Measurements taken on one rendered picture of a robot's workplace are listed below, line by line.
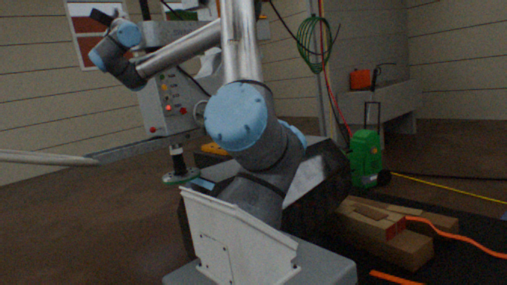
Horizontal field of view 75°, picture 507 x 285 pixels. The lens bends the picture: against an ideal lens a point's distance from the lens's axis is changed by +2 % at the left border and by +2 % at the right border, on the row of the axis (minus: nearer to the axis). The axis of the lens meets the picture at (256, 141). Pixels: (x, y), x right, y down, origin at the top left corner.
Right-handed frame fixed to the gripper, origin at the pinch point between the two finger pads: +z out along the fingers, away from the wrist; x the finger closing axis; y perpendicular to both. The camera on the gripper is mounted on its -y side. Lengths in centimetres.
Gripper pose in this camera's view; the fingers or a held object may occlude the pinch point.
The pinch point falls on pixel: (108, 20)
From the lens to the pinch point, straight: 174.8
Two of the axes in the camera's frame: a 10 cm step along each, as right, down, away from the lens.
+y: 7.4, 2.4, 6.3
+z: -5.2, -4.0, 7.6
